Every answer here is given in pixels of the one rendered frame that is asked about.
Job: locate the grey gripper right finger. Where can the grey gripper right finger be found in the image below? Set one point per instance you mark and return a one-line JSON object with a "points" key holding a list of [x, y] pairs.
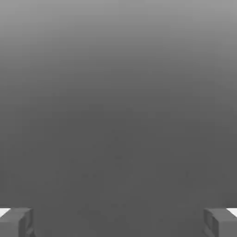
{"points": [[222, 223]]}

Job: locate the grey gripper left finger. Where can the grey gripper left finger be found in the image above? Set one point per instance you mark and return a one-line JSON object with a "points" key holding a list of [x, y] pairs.
{"points": [[13, 222]]}

